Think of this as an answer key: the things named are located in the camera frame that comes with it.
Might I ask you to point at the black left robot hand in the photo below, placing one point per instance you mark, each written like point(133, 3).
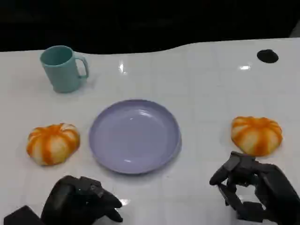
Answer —
point(70, 201)

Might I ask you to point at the lilac plate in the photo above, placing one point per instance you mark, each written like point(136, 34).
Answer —
point(134, 137)

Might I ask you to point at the orange and white bread roll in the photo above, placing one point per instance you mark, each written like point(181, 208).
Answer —
point(256, 136)
point(52, 144)

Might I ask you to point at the black backdrop cloth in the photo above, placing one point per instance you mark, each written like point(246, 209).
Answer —
point(140, 23)

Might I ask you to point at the pale green mug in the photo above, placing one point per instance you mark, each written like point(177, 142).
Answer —
point(62, 70)

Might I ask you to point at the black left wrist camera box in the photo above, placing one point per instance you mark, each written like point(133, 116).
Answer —
point(22, 216)

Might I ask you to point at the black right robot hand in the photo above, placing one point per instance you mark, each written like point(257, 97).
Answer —
point(274, 187)

